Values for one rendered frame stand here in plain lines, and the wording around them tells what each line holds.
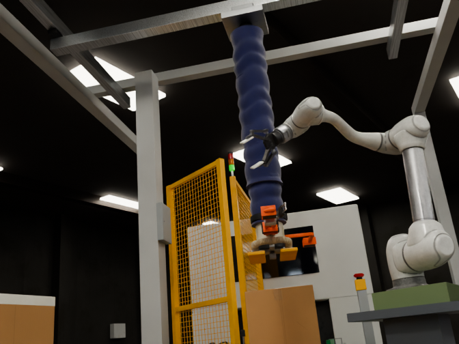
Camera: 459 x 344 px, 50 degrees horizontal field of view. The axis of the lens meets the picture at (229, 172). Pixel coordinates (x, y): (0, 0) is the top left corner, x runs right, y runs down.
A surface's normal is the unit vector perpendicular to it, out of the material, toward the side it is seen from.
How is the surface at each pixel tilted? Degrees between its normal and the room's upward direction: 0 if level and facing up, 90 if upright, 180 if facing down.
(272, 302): 90
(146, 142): 90
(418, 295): 90
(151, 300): 90
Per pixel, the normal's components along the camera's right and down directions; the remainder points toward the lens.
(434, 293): -0.57, -0.23
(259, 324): -0.14, -0.32
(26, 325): 0.89, -0.22
